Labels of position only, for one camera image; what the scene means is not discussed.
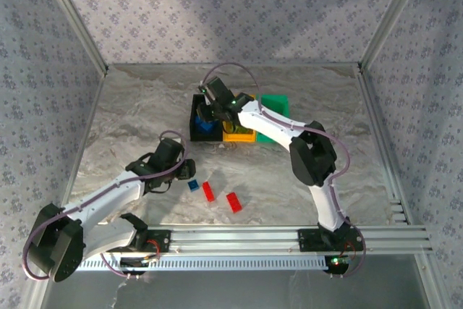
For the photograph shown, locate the controller board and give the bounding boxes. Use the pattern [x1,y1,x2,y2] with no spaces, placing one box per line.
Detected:
[323,255,352,276]
[119,256,160,276]

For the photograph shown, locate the green plastic bin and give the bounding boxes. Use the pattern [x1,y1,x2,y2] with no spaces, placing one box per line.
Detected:
[255,94,292,143]

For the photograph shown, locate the black mounting plate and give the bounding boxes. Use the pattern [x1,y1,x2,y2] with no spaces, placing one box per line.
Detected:
[297,228,365,252]
[139,229,171,253]

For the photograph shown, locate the aluminium right corner post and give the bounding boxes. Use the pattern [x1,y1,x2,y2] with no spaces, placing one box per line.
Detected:
[357,0,433,71]

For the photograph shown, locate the right controller board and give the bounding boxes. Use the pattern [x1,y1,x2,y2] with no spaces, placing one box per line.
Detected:
[323,255,352,276]

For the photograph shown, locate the yellow plastic bin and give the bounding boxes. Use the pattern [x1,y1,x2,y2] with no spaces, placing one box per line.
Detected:
[221,93,258,143]

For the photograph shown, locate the aluminium left side rail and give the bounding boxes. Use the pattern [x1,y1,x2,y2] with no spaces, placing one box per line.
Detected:
[59,68,110,216]

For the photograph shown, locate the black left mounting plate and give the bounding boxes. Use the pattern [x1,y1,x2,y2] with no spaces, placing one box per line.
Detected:
[139,229,171,253]

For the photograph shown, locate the aluminium right side rail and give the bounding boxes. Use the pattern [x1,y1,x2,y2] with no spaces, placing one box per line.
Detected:
[356,64,413,225]

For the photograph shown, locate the black plastic bin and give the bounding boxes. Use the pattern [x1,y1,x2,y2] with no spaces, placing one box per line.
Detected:
[189,93,224,143]

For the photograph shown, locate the aluminium left corner post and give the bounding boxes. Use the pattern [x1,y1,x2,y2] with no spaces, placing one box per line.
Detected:
[38,0,110,75]

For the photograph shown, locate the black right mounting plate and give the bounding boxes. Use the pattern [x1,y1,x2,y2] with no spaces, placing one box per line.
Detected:
[297,228,365,252]

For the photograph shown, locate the slotted grey cable duct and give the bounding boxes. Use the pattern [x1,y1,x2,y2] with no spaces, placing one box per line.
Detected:
[74,258,328,272]

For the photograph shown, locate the long red lego brick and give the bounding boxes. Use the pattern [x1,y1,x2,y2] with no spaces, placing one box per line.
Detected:
[201,181,216,203]
[226,192,244,213]

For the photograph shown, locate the left controller board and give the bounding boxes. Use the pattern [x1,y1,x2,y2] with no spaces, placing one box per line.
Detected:
[119,256,160,276]

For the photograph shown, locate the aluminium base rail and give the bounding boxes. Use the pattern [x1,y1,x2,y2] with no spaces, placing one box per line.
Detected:
[146,225,435,255]

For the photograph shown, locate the aluminium corner post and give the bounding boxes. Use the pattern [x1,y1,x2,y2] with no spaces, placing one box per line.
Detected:
[38,0,110,75]
[357,0,433,71]

